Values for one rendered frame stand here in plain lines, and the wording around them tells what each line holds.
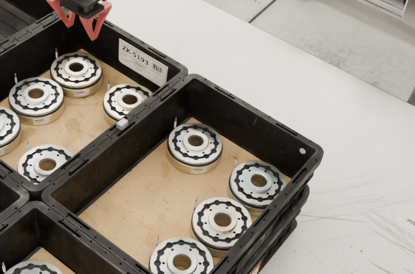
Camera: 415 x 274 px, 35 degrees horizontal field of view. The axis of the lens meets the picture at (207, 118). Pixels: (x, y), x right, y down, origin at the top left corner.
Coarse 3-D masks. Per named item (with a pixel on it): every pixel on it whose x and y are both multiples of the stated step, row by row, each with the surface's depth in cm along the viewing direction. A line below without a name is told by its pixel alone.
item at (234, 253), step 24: (168, 96) 121; (264, 120) 120; (312, 144) 116; (72, 168) 107; (312, 168) 113; (48, 192) 103; (288, 192) 108; (72, 216) 101; (264, 216) 106; (96, 240) 98; (240, 240) 101; (216, 264) 97
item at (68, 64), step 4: (72, 60) 134; (76, 60) 134; (80, 60) 134; (68, 64) 133; (72, 64) 134; (80, 64) 134; (84, 64) 133; (64, 68) 132; (68, 68) 132; (84, 68) 132; (88, 68) 133; (68, 72) 131; (72, 72) 131; (76, 72) 132; (80, 72) 132; (84, 72) 132; (72, 76) 131; (76, 76) 131; (80, 76) 132
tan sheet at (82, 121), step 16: (112, 80) 136; (128, 80) 137; (64, 96) 132; (96, 96) 133; (64, 112) 129; (80, 112) 129; (96, 112) 130; (32, 128) 125; (48, 128) 125; (64, 128) 126; (80, 128) 126; (96, 128) 127; (32, 144) 122; (64, 144) 123; (80, 144) 123; (16, 160) 119
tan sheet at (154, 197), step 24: (192, 120) 131; (144, 168) 121; (168, 168) 122; (216, 168) 123; (120, 192) 117; (144, 192) 117; (168, 192) 118; (192, 192) 119; (216, 192) 119; (96, 216) 113; (120, 216) 113; (144, 216) 114; (168, 216) 114; (120, 240) 110; (144, 240) 110; (144, 264) 107
